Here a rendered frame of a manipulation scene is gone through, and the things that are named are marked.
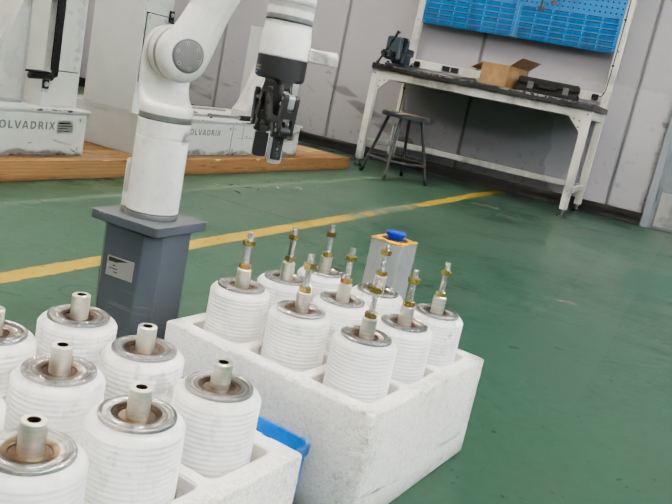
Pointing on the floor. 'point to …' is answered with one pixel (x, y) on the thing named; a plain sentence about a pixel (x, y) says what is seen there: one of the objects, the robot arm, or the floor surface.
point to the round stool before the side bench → (404, 144)
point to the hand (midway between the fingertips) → (266, 150)
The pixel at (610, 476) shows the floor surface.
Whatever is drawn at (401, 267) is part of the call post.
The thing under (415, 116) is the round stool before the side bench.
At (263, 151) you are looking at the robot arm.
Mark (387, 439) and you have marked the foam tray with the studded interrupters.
